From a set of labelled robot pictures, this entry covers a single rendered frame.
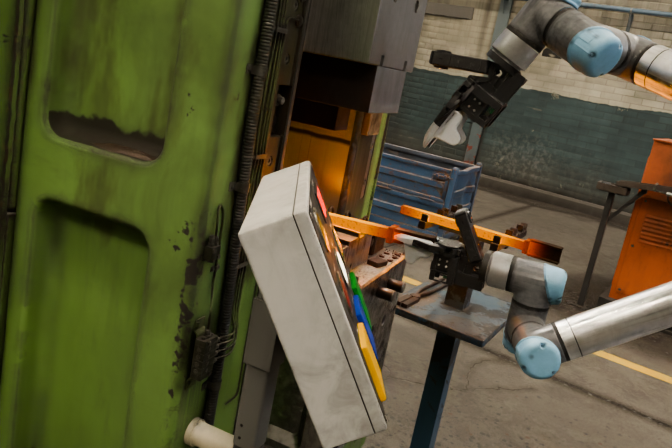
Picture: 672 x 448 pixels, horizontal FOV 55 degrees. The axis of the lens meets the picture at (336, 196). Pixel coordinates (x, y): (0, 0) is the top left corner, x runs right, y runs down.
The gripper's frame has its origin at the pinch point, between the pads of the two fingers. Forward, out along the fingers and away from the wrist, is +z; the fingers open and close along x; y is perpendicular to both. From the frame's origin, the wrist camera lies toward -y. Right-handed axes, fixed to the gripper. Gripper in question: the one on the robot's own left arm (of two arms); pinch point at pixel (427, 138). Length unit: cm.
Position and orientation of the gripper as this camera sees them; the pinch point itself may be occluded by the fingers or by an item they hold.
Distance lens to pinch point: 125.0
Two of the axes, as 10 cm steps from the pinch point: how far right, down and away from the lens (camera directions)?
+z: -5.8, 7.4, 3.4
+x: 3.8, -1.2, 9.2
